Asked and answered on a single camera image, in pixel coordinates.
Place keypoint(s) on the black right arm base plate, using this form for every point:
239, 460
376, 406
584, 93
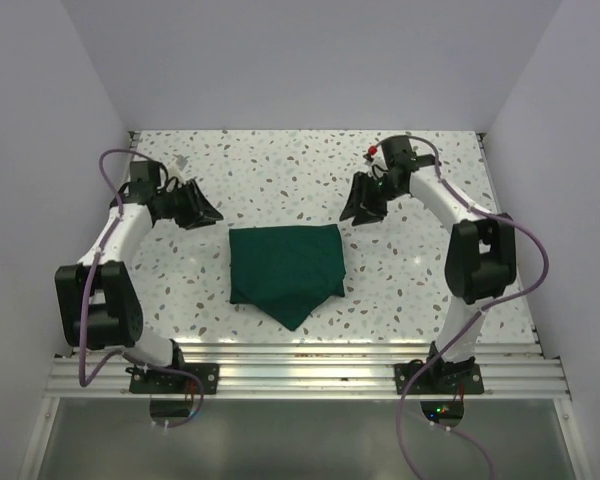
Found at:
443, 378

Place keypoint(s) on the green surgical drape cloth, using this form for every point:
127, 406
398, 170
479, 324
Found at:
286, 272

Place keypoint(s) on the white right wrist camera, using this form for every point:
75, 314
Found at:
377, 167

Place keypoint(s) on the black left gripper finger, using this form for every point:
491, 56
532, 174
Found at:
194, 221
204, 211

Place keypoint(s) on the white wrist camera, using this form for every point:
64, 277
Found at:
176, 168
377, 167

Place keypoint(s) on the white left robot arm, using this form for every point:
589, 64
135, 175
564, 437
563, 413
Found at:
99, 307

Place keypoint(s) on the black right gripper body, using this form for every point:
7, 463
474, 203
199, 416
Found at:
383, 192

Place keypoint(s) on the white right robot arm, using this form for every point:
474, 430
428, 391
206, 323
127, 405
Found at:
480, 262

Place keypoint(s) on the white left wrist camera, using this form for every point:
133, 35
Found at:
176, 168

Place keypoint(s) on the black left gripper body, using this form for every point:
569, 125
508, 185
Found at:
180, 201

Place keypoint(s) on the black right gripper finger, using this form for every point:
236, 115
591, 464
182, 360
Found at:
355, 208
365, 216

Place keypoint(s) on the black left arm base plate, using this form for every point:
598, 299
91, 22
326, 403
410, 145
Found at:
192, 378

